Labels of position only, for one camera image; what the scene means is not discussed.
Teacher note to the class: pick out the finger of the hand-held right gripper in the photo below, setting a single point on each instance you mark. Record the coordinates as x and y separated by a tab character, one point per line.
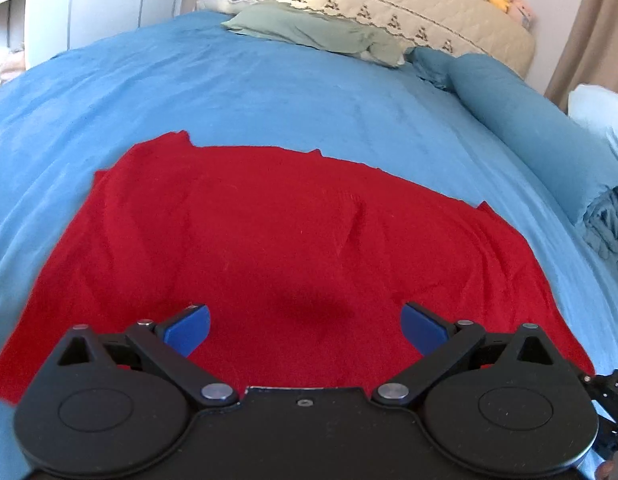
614	410

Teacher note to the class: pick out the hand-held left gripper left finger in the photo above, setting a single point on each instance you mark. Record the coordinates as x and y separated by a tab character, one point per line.
189	330

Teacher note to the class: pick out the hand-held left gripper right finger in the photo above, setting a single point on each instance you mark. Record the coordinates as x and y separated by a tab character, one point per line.
421	330

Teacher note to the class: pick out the red knit sweater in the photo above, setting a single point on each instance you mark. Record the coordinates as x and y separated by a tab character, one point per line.
289	240

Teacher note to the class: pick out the folded blue duvet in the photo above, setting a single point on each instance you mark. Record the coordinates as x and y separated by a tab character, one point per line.
529	130

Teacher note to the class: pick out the bed with blue sheet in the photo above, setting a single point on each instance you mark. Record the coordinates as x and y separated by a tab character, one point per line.
239	90

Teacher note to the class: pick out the blue pillow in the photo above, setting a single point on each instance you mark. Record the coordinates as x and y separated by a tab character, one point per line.
431	67

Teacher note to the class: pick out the white pillow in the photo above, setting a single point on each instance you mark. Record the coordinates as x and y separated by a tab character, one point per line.
599	110

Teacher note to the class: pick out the green pillow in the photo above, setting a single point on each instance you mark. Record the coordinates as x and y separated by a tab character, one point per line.
319	30

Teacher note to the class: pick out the beige bag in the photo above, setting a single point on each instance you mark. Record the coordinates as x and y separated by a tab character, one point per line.
11	65

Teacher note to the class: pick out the beige curtain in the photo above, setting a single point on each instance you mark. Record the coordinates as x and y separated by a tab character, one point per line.
594	40

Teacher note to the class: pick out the white shelf unit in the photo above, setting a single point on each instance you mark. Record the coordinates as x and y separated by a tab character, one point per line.
19	5

